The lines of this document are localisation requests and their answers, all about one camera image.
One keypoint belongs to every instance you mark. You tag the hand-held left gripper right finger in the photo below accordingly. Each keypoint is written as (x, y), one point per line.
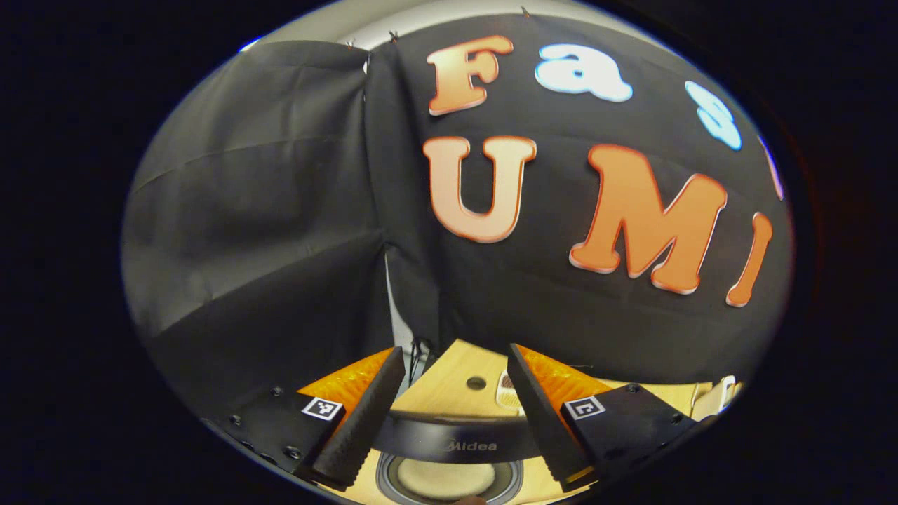
(551, 431)

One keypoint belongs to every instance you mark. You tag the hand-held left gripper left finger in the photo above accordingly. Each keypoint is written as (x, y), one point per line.
(361, 428)

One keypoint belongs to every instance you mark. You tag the dark grey rice cooker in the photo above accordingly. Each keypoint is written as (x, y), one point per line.
(449, 431)

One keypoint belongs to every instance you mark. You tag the white rice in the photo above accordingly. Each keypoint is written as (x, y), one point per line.
(442, 480)

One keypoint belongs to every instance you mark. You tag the white divided bean dish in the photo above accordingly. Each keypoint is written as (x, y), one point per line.
(506, 393)

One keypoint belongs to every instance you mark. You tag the white toaster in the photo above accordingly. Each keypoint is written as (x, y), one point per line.
(712, 403)

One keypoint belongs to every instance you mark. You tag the black backdrop cloth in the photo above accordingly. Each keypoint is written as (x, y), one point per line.
(280, 210)

